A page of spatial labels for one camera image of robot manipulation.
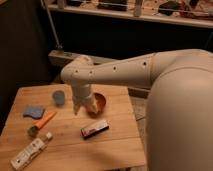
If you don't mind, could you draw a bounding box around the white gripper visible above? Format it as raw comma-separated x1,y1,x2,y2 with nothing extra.
71,84,98,115

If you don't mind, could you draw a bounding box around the metal lamp pole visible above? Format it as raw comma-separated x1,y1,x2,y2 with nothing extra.
40,0,66,54

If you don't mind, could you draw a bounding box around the blue round cup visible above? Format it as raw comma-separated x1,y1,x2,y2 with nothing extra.
52,90,65,106

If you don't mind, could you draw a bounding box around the orange handled brush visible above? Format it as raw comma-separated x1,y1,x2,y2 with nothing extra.
27,112,57,138

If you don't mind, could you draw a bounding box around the white labelled bottle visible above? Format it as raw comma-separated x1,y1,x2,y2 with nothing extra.
10,132,53,171

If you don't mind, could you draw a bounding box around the white shelf with clutter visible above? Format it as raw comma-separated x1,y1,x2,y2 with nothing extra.
47,0,213,29

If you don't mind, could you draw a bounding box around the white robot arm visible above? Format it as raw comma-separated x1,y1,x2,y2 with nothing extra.
61,49,213,171

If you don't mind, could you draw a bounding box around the blue sponge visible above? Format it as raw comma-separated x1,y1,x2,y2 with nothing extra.
23,106,45,119

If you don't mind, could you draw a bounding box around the red-brown bowl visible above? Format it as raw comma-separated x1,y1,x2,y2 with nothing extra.
86,92,106,115

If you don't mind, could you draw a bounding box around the wooden table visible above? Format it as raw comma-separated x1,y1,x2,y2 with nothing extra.
0,84,146,171

